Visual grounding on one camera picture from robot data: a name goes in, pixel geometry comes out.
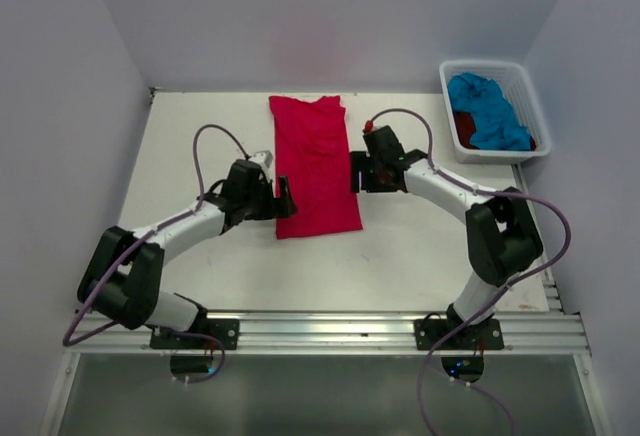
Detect pink red t shirt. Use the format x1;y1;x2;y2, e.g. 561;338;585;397
269;95;363;240

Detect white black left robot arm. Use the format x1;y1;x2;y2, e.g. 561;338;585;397
77;151;297;349

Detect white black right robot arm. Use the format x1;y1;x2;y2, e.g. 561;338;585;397
350;121;543;349

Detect dark red t shirt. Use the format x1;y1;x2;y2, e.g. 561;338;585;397
454;112;537;151

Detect blue t shirt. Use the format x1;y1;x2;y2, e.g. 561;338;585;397
447;73;521;125

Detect white plastic laundry basket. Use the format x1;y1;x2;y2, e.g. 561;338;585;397
439;60;551;165

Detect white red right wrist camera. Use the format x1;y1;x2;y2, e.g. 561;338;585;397
362;120;379;135

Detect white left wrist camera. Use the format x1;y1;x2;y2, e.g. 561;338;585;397
249;150;274;170

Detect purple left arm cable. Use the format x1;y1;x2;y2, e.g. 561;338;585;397
62;124;256;385

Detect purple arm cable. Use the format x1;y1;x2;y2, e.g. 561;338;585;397
369;108;572;436
62;124;256;385

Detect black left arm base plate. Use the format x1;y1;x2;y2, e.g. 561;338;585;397
149;318;240;351

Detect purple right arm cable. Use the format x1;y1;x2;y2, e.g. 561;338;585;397
369;108;572;436

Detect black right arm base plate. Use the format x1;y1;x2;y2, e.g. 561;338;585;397
413;313;505;351

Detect aluminium mounting rail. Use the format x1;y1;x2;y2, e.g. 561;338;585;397
64;309;589;357

